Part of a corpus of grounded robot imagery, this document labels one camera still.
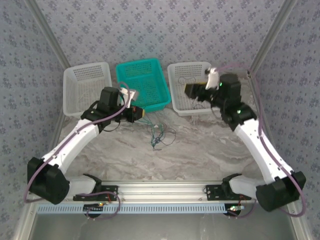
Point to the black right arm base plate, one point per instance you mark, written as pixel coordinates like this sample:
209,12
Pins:
213,191

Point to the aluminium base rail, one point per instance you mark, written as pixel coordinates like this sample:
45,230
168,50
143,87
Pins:
162,191

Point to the black controller board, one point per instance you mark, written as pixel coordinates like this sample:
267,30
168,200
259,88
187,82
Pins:
235,209
93,208

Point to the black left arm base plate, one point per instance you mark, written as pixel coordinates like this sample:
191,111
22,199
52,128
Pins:
107,188

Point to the teal perforated plastic basket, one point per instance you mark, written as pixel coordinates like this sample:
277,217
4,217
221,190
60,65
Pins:
147,82

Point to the aluminium table side rail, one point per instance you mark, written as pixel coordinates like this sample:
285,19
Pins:
264,118
58,126

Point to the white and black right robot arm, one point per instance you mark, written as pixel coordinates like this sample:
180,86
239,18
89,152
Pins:
255,140

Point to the grey metal panel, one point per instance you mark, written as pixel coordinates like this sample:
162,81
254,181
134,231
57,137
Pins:
162,227

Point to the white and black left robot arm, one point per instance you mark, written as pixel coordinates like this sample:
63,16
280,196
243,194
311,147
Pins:
75,140

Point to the white perforated plastic basket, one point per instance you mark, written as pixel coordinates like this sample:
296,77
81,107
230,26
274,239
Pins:
180,100
85,80

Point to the aluminium frame post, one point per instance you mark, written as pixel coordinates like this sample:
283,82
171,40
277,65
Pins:
47,32
272,32

